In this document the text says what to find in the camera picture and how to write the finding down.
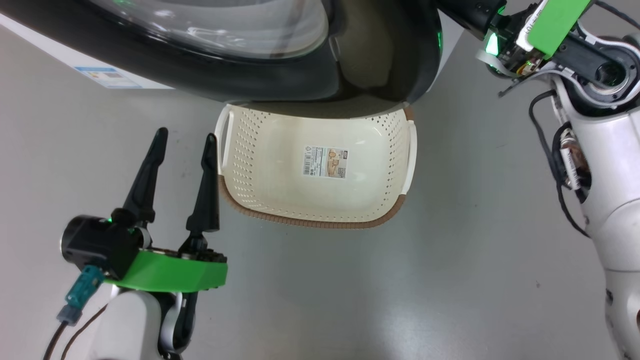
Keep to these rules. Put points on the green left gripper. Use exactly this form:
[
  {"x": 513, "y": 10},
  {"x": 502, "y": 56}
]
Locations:
[{"x": 170, "y": 272}]

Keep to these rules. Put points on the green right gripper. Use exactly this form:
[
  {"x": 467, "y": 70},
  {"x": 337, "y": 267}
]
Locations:
[{"x": 555, "y": 25}]

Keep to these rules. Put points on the black glass washing machine door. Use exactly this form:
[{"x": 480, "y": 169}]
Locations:
[{"x": 300, "y": 75}]

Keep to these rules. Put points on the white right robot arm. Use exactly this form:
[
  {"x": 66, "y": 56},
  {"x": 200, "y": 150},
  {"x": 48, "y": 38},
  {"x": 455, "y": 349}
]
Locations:
[{"x": 615, "y": 165}]

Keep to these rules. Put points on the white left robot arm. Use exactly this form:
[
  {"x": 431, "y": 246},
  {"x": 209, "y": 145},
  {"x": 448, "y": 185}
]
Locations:
[{"x": 130, "y": 325}]

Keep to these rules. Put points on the cream perforated laundry basket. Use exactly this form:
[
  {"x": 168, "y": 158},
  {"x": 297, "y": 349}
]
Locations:
[{"x": 280, "y": 190}]

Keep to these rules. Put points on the basket product label sticker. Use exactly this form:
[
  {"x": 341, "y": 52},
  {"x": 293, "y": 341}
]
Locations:
[{"x": 325, "y": 161}]

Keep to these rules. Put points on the blue energy label sticker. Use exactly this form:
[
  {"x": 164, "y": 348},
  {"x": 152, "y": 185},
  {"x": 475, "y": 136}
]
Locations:
[{"x": 107, "y": 78}]

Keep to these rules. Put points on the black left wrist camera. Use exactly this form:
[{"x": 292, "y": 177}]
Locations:
[{"x": 92, "y": 245}]

